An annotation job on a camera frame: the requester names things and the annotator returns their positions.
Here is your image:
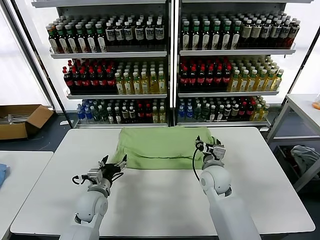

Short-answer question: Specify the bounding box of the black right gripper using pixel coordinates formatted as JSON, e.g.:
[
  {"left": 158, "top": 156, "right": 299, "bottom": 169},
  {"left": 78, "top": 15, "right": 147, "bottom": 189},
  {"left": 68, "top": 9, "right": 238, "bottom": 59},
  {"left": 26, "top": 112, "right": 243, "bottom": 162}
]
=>
[{"left": 195, "top": 135, "right": 224, "bottom": 154}]

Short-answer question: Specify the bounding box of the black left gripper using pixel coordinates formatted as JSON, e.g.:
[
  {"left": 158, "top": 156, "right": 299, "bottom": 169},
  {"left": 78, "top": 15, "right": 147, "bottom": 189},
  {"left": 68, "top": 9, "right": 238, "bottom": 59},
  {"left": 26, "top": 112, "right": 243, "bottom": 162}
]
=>
[{"left": 98, "top": 154, "right": 128, "bottom": 182}]

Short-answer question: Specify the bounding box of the green polo shirt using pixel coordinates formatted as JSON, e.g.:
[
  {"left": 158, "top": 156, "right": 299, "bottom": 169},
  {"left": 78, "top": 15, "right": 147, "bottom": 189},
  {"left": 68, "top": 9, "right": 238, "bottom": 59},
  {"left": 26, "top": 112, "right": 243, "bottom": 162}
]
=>
[{"left": 109, "top": 126, "right": 226, "bottom": 171}]

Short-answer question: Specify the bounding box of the red-cap cola bottle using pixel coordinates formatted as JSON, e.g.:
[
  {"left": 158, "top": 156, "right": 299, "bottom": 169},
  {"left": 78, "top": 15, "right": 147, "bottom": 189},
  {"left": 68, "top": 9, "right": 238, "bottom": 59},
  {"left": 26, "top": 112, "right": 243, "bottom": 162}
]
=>
[
  {"left": 106, "top": 69, "right": 116, "bottom": 94},
  {"left": 97, "top": 69, "right": 107, "bottom": 94},
  {"left": 63, "top": 66, "right": 74, "bottom": 94},
  {"left": 71, "top": 69, "right": 81, "bottom": 94},
  {"left": 136, "top": 104, "right": 145, "bottom": 124},
  {"left": 213, "top": 66, "right": 223, "bottom": 92},
  {"left": 205, "top": 66, "right": 215, "bottom": 92},
  {"left": 196, "top": 66, "right": 206, "bottom": 92},
  {"left": 89, "top": 69, "right": 98, "bottom": 94},
  {"left": 179, "top": 66, "right": 189, "bottom": 92},
  {"left": 246, "top": 102, "right": 254, "bottom": 122},
  {"left": 222, "top": 66, "right": 232, "bottom": 92},
  {"left": 188, "top": 66, "right": 198, "bottom": 92},
  {"left": 238, "top": 102, "right": 247, "bottom": 122},
  {"left": 80, "top": 69, "right": 90, "bottom": 94},
  {"left": 144, "top": 104, "right": 153, "bottom": 124}
]

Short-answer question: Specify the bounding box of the black storage crate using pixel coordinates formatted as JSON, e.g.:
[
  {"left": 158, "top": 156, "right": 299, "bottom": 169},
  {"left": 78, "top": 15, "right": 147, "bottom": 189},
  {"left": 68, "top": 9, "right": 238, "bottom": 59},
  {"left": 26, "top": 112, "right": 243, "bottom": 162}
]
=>
[{"left": 273, "top": 144, "right": 320, "bottom": 181}]

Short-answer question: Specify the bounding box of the grey metal shelf unit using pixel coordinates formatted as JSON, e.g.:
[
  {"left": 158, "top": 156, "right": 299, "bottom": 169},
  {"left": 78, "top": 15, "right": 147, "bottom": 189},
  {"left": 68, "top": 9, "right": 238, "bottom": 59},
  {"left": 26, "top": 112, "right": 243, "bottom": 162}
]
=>
[
  {"left": 174, "top": 0, "right": 315, "bottom": 130},
  {"left": 31, "top": 0, "right": 174, "bottom": 130}
]

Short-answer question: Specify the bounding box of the grey cloth pile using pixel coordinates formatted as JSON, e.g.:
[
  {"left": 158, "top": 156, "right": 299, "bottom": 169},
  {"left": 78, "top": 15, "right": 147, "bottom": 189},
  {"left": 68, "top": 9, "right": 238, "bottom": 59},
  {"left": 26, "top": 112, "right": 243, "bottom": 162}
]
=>
[{"left": 289, "top": 145, "right": 320, "bottom": 176}]

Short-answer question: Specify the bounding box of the grey-framed side table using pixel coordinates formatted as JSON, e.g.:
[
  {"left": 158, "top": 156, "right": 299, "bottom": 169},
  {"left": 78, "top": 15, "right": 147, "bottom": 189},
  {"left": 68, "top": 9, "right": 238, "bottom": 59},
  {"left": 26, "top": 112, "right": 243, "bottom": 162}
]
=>
[{"left": 266, "top": 93, "right": 320, "bottom": 193}]

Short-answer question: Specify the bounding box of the green-label dark tea bottle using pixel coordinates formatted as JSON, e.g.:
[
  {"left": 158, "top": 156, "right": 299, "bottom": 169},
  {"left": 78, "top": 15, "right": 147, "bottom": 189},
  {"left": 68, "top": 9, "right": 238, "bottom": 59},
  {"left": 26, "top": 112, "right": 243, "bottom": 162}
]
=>
[
  {"left": 56, "top": 24, "right": 67, "bottom": 54},
  {"left": 96, "top": 23, "right": 107, "bottom": 53},
  {"left": 75, "top": 24, "right": 87, "bottom": 54},
  {"left": 231, "top": 21, "right": 242, "bottom": 50},
  {"left": 65, "top": 24, "right": 77, "bottom": 54},
  {"left": 221, "top": 21, "right": 232, "bottom": 51},
  {"left": 201, "top": 21, "right": 212, "bottom": 51},
  {"left": 181, "top": 21, "right": 191, "bottom": 51},
  {"left": 85, "top": 23, "right": 97, "bottom": 54},
  {"left": 211, "top": 21, "right": 222, "bottom": 51},
  {"left": 191, "top": 21, "right": 202, "bottom": 51}
]

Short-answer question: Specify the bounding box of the brown cardboard box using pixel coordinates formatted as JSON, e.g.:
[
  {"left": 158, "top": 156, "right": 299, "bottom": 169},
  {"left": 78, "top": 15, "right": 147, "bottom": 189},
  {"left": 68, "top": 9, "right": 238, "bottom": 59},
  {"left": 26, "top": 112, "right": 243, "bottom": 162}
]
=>
[{"left": 0, "top": 104, "right": 55, "bottom": 141}]

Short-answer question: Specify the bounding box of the metal parts bundle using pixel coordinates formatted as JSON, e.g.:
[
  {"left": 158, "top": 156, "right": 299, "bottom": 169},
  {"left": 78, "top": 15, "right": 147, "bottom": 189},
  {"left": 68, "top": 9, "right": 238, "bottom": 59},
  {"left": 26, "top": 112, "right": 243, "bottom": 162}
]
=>
[{"left": 0, "top": 114, "right": 29, "bottom": 125}]

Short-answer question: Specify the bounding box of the blue folded cloth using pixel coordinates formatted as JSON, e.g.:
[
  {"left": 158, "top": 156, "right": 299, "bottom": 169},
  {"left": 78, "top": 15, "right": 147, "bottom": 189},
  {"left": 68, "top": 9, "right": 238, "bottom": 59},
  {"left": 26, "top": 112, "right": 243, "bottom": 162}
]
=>
[{"left": 0, "top": 163, "right": 11, "bottom": 189}]

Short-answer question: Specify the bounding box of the beige-label dark drink bottle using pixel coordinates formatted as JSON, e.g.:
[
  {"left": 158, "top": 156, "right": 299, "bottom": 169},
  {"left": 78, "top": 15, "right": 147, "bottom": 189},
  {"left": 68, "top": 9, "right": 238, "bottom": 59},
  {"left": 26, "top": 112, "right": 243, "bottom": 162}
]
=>
[
  {"left": 251, "top": 19, "right": 262, "bottom": 48},
  {"left": 241, "top": 19, "right": 253, "bottom": 48}
]

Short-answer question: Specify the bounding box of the navy-label dark drink bottle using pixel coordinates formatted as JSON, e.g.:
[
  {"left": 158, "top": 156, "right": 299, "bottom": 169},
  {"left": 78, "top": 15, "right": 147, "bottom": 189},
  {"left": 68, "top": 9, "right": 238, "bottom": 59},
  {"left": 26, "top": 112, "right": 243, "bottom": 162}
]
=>
[
  {"left": 271, "top": 19, "right": 282, "bottom": 48},
  {"left": 105, "top": 22, "right": 116, "bottom": 47},
  {"left": 134, "top": 21, "right": 145, "bottom": 47},
  {"left": 123, "top": 21, "right": 134, "bottom": 47},
  {"left": 261, "top": 19, "right": 273, "bottom": 48},
  {"left": 280, "top": 19, "right": 291, "bottom": 48},
  {"left": 154, "top": 21, "right": 165, "bottom": 47},
  {"left": 114, "top": 22, "right": 125, "bottom": 47},
  {"left": 144, "top": 21, "right": 155, "bottom": 47}
]

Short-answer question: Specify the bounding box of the orange-label dark tea bottle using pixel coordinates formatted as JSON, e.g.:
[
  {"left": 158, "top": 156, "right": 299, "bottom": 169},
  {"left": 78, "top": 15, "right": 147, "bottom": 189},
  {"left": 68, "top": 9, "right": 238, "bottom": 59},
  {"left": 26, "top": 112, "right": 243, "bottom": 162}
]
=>
[{"left": 47, "top": 24, "right": 59, "bottom": 55}]

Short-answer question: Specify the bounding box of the navy-label red drink bottle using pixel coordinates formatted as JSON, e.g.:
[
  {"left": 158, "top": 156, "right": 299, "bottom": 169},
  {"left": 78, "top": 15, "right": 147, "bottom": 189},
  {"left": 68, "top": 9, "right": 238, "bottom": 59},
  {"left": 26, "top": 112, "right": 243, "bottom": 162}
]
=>
[{"left": 288, "top": 19, "right": 300, "bottom": 48}]

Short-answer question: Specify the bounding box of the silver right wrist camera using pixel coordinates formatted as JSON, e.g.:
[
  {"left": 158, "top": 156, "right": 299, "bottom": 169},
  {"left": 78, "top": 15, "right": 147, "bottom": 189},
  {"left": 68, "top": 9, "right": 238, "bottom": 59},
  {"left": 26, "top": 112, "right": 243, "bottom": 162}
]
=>
[{"left": 212, "top": 145, "right": 227, "bottom": 160}]

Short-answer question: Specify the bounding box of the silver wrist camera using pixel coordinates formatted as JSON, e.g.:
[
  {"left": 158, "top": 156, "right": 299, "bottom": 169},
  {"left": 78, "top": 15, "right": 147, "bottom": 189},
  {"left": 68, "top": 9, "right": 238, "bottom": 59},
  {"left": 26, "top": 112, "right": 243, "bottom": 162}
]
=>
[
  {"left": 86, "top": 168, "right": 105, "bottom": 180},
  {"left": 212, "top": 145, "right": 227, "bottom": 160}
]

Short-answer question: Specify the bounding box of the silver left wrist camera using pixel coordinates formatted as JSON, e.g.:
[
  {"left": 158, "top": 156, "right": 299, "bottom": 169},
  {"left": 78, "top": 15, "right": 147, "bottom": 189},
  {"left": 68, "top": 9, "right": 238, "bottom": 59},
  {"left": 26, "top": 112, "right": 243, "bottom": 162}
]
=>
[{"left": 86, "top": 168, "right": 105, "bottom": 180}]

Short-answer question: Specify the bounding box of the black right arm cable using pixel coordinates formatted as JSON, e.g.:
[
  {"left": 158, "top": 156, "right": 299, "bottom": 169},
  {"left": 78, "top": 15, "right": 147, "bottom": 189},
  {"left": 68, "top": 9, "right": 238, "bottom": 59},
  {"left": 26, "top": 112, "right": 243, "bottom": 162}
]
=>
[{"left": 192, "top": 141, "right": 205, "bottom": 182}]

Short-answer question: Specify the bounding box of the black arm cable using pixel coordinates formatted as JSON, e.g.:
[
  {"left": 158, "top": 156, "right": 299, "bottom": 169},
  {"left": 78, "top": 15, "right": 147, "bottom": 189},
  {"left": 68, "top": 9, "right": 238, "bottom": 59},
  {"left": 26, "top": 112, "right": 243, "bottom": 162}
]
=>
[
  {"left": 192, "top": 141, "right": 205, "bottom": 182},
  {"left": 72, "top": 175, "right": 88, "bottom": 185}
]

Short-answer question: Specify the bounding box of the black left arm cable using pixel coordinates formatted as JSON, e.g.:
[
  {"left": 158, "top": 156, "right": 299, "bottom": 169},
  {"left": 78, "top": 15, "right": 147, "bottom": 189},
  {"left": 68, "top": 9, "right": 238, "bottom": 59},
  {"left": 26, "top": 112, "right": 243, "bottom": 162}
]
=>
[{"left": 72, "top": 175, "right": 88, "bottom": 185}]

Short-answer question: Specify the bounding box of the black window frame post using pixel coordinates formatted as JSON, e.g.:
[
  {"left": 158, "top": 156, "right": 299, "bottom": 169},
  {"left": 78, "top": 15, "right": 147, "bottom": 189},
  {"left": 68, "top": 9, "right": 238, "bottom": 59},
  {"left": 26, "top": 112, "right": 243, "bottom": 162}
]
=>
[
  {"left": 271, "top": 32, "right": 320, "bottom": 132},
  {"left": 9, "top": 0, "right": 75, "bottom": 130}
]

